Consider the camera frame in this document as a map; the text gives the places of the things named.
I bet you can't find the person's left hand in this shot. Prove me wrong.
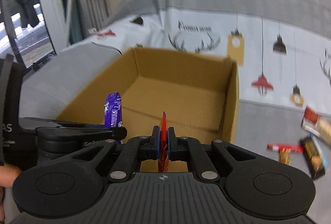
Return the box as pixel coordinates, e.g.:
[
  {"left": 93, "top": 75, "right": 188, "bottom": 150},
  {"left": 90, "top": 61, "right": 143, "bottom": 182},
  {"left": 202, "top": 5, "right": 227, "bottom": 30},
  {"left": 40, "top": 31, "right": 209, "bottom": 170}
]
[{"left": 0, "top": 163, "right": 22, "bottom": 223}]

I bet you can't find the small red yellow snack packet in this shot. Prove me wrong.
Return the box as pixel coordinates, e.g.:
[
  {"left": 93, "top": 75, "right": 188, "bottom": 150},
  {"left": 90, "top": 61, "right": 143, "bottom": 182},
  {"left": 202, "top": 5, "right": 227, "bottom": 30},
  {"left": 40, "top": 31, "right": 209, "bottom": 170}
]
[{"left": 278, "top": 150, "right": 291, "bottom": 165}]

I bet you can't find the red Nescafe coffee stick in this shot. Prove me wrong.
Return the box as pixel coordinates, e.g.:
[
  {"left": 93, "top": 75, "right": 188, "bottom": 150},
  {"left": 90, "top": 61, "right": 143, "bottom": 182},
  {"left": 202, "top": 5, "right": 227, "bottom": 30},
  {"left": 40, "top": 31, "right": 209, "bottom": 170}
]
[{"left": 267, "top": 143, "right": 303, "bottom": 154}]

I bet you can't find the brown cardboard box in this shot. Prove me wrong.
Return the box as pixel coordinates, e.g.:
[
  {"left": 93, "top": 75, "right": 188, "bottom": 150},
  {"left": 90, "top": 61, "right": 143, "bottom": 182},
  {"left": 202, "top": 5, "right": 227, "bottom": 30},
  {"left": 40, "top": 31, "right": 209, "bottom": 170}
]
[{"left": 56, "top": 46, "right": 240, "bottom": 172}]

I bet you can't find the large red snack packet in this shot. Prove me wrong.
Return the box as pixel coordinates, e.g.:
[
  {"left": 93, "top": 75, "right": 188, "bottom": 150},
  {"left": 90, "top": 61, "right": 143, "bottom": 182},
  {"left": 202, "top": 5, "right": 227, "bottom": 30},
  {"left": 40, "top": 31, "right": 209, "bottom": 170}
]
[{"left": 158, "top": 111, "right": 169, "bottom": 173}]

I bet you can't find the black gold snack packet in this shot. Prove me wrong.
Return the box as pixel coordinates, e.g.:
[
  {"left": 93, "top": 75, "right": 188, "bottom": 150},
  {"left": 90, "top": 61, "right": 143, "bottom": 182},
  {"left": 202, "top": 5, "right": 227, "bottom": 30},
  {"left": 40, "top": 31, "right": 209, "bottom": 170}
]
[{"left": 300, "top": 136, "right": 325, "bottom": 180}]

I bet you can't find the beige wafer snack packet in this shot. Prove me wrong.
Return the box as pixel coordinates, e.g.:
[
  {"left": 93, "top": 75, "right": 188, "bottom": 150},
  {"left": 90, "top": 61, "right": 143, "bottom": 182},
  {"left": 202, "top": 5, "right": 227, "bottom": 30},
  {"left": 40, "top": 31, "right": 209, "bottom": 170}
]
[{"left": 301, "top": 106, "right": 331, "bottom": 146}]

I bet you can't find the purple Alpenliebe candy bar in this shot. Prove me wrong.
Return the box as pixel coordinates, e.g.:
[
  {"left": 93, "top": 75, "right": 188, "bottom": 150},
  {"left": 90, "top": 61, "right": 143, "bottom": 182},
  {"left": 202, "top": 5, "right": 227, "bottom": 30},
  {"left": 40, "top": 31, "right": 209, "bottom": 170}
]
[{"left": 104, "top": 92, "right": 123, "bottom": 129}]

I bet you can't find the printed white sofa cover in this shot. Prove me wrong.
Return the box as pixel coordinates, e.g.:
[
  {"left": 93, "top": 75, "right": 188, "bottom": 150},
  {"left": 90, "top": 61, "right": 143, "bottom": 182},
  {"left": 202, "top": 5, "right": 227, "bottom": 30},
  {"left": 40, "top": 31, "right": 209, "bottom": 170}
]
[{"left": 71, "top": 8, "right": 330, "bottom": 114}]

